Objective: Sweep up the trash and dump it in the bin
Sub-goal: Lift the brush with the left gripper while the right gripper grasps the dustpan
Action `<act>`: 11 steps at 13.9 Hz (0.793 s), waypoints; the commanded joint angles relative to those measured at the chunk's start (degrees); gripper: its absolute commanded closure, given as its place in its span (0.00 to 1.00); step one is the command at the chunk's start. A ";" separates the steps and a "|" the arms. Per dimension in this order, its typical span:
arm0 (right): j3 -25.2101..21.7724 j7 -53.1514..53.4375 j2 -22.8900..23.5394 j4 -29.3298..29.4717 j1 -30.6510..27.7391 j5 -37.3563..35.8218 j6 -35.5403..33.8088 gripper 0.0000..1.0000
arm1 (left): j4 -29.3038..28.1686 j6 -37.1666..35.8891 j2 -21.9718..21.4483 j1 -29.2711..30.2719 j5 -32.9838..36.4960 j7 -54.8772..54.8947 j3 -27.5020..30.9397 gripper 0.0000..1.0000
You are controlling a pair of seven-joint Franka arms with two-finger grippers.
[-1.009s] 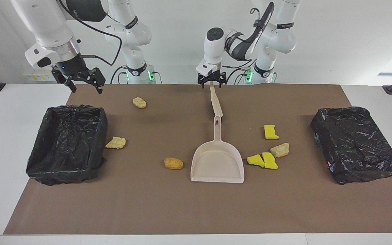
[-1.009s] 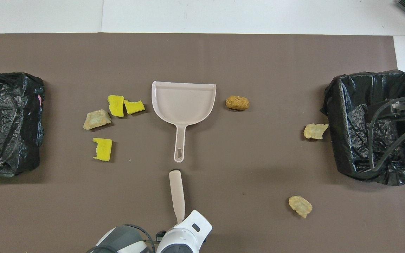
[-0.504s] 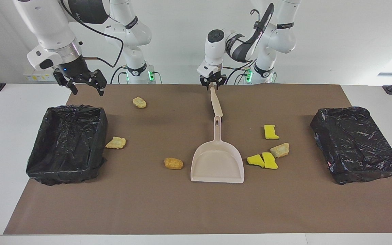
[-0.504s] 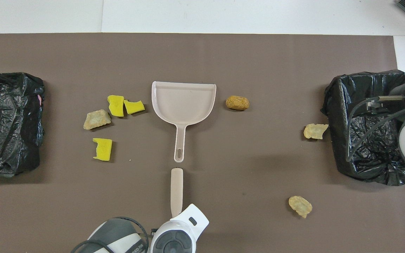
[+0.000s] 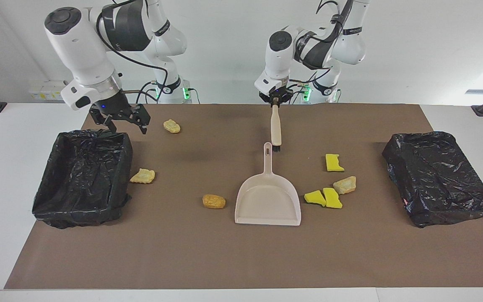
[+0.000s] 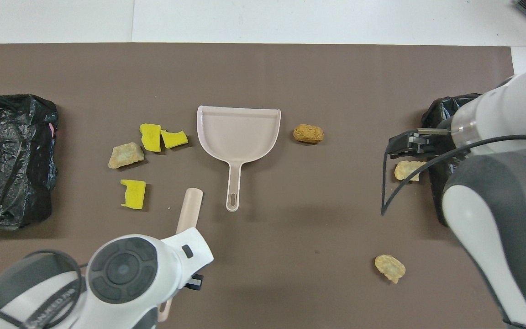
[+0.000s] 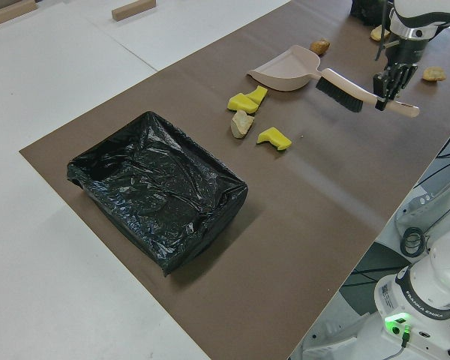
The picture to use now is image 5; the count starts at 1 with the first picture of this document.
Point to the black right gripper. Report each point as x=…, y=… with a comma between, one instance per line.
x=113, y=110

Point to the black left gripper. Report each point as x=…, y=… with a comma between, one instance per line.
x=275, y=93

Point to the beige brush with black bristles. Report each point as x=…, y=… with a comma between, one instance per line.
x=276, y=126

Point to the pale cream chip piece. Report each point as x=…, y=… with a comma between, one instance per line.
x=143, y=176

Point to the notched yellow sponge piece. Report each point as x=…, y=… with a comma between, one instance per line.
x=333, y=164

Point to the beige plastic dustpan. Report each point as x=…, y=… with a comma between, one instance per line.
x=266, y=201

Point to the small yellow sponge piece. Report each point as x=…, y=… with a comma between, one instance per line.
x=315, y=198

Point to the beige stone-like chunk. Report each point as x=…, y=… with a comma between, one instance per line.
x=345, y=185

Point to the large yellow sponge piece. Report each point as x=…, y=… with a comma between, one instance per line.
x=333, y=199

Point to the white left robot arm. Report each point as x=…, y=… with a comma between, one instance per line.
x=281, y=58

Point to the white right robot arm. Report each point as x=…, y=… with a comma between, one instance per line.
x=82, y=50

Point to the black bag lined bin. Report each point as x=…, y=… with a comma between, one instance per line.
x=82, y=176
x=438, y=180

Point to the golden crinkled chip piece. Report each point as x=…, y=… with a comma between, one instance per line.
x=171, y=126

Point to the orange-brown nugget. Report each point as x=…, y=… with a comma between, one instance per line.
x=214, y=201

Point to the brown table mat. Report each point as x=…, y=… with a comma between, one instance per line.
x=224, y=260

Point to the white wall socket boxes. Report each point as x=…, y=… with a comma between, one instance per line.
x=44, y=92

